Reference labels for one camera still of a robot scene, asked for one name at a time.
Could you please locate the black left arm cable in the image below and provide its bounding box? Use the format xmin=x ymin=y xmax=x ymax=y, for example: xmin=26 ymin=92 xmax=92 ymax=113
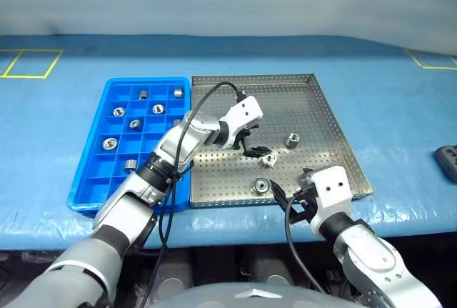
xmin=137 ymin=81 xmax=247 ymax=308

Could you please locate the grey robot torso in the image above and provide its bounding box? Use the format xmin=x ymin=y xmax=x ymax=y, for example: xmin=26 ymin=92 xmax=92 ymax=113
xmin=148 ymin=281 xmax=358 ymax=308

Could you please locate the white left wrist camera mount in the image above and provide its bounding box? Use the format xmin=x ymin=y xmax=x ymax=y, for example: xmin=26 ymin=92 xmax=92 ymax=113
xmin=218 ymin=95 xmax=264 ymax=151

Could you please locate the perforated steel tray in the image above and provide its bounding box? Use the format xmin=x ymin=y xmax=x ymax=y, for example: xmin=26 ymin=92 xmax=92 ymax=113
xmin=189 ymin=73 xmax=375 ymax=209

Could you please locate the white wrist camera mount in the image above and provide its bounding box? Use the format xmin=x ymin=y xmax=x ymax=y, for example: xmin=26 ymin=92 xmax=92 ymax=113
xmin=218 ymin=95 xmax=264 ymax=151
xmin=308 ymin=166 xmax=354 ymax=234

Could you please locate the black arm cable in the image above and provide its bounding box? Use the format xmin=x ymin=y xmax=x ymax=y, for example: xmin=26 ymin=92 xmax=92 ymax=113
xmin=137 ymin=81 xmax=247 ymax=308
xmin=283 ymin=193 xmax=328 ymax=294

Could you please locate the blue plastic table cover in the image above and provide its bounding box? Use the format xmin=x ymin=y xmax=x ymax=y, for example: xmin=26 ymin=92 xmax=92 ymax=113
xmin=0 ymin=34 xmax=457 ymax=252

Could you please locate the black ribbed plastic object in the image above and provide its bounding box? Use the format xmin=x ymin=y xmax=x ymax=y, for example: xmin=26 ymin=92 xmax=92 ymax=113
xmin=434 ymin=145 xmax=457 ymax=180

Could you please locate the blue plastic compartment tray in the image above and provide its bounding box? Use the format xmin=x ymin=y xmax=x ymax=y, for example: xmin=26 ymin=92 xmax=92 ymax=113
xmin=66 ymin=76 xmax=196 ymax=219

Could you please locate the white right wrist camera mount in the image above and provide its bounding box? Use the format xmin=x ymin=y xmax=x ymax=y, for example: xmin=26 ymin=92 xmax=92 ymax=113
xmin=308 ymin=166 xmax=354 ymax=234

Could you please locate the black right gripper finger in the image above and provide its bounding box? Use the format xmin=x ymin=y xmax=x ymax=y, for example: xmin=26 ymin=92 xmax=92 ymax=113
xmin=284 ymin=204 xmax=313 ymax=227
xmin=269 ymin=179 xmax=290 ymax=212

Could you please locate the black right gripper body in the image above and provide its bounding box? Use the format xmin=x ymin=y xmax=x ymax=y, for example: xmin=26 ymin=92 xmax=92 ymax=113
xmin=293 ymin=168 xmax=321 ymax=225

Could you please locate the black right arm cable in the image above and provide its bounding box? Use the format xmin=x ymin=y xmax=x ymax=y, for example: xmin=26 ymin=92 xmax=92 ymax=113
xmin=283 ymin=193 xmax=328 ymax=294

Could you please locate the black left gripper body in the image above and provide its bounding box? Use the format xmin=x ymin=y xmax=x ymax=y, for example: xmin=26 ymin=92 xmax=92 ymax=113
xmin=232 ymin=124 xmax=260 ymax=151

